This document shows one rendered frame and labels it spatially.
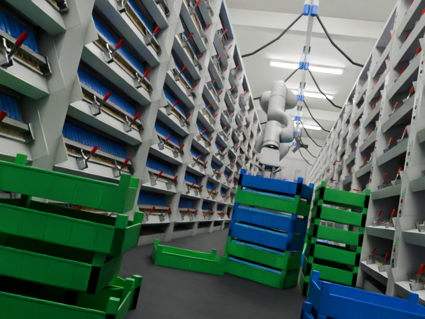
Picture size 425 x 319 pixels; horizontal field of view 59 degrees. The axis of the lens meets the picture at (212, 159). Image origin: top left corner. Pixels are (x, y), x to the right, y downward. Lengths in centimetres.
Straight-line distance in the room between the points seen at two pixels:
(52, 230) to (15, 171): 14
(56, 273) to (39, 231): 9
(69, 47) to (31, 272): 66
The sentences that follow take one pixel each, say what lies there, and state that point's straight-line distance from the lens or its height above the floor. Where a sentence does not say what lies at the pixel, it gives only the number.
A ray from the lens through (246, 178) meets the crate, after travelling 178.
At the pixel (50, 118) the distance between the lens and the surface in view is 118.
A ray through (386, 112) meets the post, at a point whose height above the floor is 101.
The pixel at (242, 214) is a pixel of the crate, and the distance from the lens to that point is 176.
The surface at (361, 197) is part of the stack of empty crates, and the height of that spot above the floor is 44.
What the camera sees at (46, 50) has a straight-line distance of 121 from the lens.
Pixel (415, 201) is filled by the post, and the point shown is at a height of 46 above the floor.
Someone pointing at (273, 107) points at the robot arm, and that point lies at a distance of 208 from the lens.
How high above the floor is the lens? 30
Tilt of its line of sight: 6 degrees up
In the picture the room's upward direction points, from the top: 12 degrees clockwise
